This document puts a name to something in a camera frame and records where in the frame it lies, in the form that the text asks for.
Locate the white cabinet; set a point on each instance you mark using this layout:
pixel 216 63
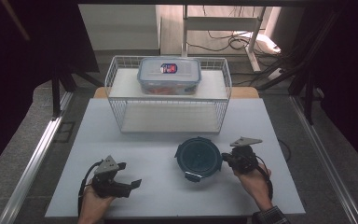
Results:
pixel 119 28

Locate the dark round lid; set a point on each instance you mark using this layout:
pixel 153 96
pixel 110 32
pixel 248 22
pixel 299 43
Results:
pixel 199 158

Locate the clear plastic food container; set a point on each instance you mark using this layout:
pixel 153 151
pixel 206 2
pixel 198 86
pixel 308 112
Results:
pixel 169 76

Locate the plaid shirt sleeve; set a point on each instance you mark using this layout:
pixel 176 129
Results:
pixel 270 216

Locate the aluminium rail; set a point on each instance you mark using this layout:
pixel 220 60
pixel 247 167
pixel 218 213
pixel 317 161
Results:
pixel 323 161
pixel 34 161

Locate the black metal stand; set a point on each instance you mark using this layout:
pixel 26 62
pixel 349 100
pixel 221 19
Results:
pixel 307 77
pixel 59 90

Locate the person's right hand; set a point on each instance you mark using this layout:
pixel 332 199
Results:
pixel 254 182

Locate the person's left hand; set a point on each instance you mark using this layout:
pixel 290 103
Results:
pixel 94 203

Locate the white metal frame stand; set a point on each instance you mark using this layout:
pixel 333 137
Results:
pixel 220 23

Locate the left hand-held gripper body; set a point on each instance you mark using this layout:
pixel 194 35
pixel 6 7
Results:
pixel 107 180

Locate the wooden board under table top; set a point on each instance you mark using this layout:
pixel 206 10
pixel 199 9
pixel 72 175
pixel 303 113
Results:
pixel 244 92

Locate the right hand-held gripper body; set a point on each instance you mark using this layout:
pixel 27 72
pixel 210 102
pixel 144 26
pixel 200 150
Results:
pixel 244 157

